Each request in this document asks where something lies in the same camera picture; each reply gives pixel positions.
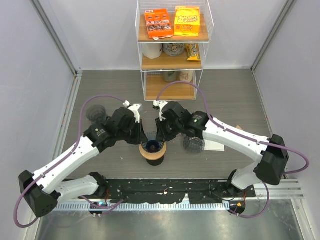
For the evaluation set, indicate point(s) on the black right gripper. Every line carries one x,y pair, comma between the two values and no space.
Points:
161,136

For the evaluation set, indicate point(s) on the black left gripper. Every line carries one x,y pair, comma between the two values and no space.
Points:
141,136

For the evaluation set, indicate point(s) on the blue plastic dripper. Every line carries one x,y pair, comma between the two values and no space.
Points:
152,145

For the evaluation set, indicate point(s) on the white paper coffee filter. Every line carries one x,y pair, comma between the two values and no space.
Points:
213,146

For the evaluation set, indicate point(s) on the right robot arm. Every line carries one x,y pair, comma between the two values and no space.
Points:
268,154

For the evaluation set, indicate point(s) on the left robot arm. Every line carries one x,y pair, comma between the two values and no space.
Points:
45,188

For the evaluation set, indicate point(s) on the smoky glass coffee server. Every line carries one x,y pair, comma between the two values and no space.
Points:
193,145

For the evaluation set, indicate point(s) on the smoky grey plastic dripper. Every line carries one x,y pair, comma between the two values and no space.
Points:
97,115

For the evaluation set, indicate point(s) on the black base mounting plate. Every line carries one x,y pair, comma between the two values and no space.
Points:
163,191

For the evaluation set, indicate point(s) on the white paper roll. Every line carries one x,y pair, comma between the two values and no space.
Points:
152,50

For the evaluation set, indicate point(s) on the grey printed tin can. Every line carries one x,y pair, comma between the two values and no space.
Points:
173,49

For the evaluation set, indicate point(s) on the yellow candy bag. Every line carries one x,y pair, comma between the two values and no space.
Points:
193,53

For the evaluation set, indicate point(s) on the orange snack box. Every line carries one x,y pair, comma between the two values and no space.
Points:
158,24

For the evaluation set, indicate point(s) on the yellow snack bag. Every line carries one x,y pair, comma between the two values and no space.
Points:
187,21

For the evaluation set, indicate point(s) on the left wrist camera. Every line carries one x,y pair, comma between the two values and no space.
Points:
135,108

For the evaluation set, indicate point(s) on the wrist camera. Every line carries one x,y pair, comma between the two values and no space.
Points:
135,108
159,105

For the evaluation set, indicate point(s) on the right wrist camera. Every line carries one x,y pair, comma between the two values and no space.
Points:
159,105

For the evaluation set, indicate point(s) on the white slotted cable duct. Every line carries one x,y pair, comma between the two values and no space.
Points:
74,206

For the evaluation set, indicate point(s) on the white wire shelf rack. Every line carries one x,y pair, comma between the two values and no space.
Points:
172,59

